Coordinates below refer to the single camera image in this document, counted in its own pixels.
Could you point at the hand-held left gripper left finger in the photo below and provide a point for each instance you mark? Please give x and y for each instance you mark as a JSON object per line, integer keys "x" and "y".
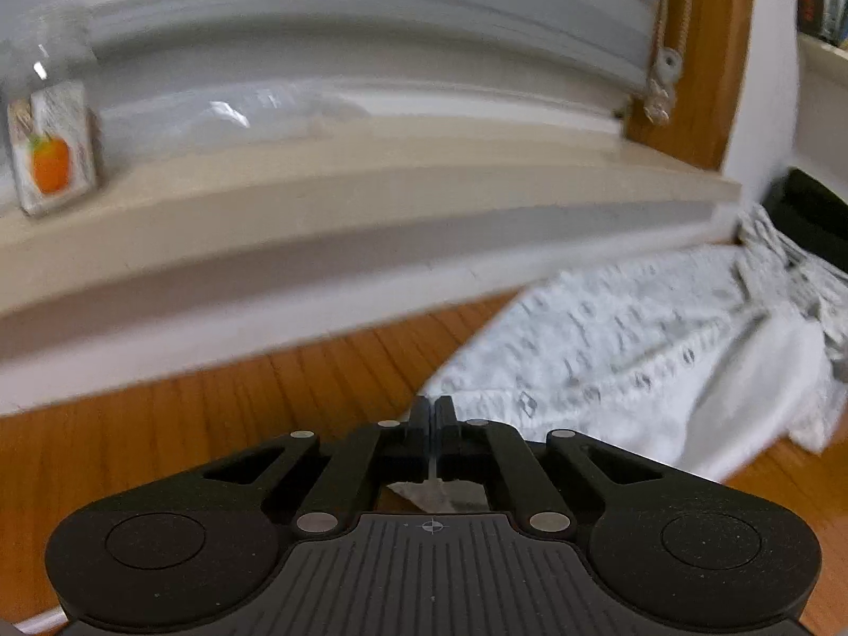
{"x": 424, "y": 424}

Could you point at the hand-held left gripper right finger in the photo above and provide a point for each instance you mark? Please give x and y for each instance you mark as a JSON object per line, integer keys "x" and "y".
{"x": 442, "y": 424}

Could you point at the white patterned pajama garment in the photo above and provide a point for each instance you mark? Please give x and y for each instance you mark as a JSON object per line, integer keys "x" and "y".
{"x": 629, "y": 358}

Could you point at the beige window sill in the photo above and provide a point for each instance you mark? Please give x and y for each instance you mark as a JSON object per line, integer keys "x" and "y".
{"x": 331, "y": 212}

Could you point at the clear plastic bag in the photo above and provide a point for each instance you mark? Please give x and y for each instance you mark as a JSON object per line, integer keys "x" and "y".
{"x": 232, "y": 112}

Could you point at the grey window blind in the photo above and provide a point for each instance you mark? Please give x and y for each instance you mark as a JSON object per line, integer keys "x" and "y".
{"x": 331, "y": 0}

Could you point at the clear jar with orange label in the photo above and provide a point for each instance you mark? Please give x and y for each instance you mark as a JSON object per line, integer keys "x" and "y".
{"x": 53, "y": 159}

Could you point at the wooden window trim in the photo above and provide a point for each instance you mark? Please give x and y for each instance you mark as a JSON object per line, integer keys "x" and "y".
{"x": 715, "y": 46}

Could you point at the white bookshelf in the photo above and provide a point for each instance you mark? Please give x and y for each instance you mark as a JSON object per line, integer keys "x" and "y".
{"x": 821, "y": 79}

